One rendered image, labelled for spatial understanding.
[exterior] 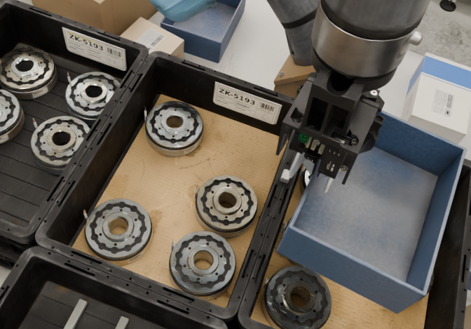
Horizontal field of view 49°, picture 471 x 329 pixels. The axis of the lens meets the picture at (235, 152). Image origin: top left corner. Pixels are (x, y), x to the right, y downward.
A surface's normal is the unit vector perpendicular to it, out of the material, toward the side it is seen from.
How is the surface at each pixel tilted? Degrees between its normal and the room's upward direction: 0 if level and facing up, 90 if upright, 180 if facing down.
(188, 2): 92
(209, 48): 90
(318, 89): 90
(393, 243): 1
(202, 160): 0
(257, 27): 0
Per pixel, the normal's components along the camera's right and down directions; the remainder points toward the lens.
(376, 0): -0.31, 0.78
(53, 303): 0.11, -0.53
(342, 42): -0.54, 0.68
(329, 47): -0.80, 0.48
